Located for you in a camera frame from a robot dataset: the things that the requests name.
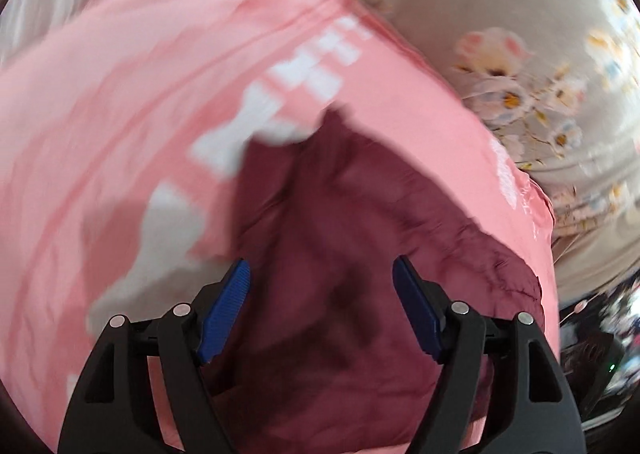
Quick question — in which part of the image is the maroon puffer jacket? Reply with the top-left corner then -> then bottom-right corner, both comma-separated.
200,106 -> 544,454

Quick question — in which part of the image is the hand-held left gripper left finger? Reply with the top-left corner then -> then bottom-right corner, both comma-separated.
57,258 -> 251,454

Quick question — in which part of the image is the pink printed blanket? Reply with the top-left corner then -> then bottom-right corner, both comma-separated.
0,0 -> 562,454

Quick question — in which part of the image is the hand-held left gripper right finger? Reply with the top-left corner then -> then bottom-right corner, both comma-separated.
392,256 -> 587,454

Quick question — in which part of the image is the dark clutter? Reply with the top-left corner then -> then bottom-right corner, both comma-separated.
559,279 -> 640,431

